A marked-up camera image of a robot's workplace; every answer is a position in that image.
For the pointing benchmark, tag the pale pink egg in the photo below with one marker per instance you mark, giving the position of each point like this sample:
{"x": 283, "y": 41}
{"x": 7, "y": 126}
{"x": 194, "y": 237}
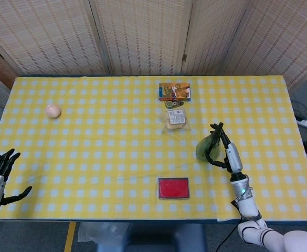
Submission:
{"x": 53, "y": 111}

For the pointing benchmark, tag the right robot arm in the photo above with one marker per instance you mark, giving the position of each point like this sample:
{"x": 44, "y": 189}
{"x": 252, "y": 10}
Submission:
{"x": 258, "y": 218}

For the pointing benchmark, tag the green tape dispenser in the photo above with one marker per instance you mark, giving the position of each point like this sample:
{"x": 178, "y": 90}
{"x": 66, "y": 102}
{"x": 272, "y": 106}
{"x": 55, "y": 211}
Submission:
{"x": 173, "y": 104}

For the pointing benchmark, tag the yellow checkered tablecloth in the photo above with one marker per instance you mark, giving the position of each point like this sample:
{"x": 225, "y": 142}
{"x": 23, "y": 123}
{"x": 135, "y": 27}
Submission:
{"x": 142, "y": 147}

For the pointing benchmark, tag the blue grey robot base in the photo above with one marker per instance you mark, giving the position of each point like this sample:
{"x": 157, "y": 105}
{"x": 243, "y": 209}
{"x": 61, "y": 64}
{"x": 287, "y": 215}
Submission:
{"x": 156, "y": 237}

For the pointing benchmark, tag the clear bag of snacks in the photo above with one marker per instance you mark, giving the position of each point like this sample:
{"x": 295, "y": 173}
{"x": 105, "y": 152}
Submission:
{"x": 176, "y": 119}

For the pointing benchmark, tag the green spray bottle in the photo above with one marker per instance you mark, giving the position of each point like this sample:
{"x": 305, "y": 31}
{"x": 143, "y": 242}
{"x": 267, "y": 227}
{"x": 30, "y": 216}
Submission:
{"x": 207, "y": 149}

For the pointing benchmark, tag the red rectangular ink pad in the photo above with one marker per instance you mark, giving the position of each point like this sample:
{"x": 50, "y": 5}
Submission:
{"x": 173, "y": 188}

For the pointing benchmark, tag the woven folding screen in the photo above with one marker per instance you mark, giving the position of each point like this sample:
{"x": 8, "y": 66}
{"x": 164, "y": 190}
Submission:
{"x": 153, "y": 34}

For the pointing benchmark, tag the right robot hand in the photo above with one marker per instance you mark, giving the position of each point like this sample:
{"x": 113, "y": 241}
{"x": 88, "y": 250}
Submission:
{"x": 225, "y": 152}

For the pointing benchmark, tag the orange printed carton box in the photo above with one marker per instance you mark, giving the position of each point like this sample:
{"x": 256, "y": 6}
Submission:
{"x": 174, "y": 91}

